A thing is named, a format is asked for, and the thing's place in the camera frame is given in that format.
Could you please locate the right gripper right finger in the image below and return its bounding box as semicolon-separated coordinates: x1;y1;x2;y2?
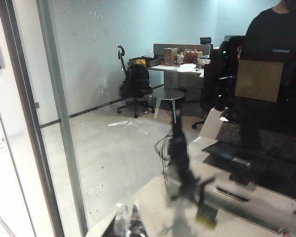
130;203;149;237

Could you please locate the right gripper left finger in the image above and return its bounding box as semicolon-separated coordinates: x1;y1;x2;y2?
112;202;131;237

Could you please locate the small round side table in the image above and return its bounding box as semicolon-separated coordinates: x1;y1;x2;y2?
151;89;186;124

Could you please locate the black office chair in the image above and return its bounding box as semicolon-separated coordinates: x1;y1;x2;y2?
116;45;155;119

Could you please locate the cluttered office desk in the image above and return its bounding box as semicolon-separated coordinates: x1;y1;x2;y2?
127;43;214;102

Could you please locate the large glass pane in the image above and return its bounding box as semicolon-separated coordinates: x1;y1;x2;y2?
43;0;296;237

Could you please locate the grey metal frame post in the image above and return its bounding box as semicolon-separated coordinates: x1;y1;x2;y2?
36;0;88;237

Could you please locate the black door frame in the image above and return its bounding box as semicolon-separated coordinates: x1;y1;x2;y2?
0;0;65;237

